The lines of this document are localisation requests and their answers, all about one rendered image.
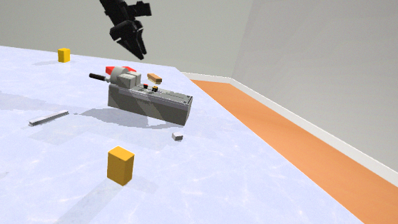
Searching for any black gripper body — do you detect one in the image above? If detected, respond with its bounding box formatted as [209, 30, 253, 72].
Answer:
[104, 0, 143, 41]

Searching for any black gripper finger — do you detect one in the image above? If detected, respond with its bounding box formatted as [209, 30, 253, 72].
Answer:
[137, 29, 147, 54]
[117, 31, 144, 60]

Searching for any small white cube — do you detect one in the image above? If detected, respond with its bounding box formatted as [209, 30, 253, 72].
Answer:
[172, 132, 183, 141]

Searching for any tan rectangular block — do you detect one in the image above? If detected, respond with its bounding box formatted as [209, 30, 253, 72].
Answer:
[147, 73, 163, 84]

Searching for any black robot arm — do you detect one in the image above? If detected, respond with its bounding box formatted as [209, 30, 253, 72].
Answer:
[99, 0, 152, 21]

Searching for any red flat block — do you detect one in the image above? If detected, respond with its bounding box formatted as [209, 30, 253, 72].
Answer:
[106, 66, 136, 75]

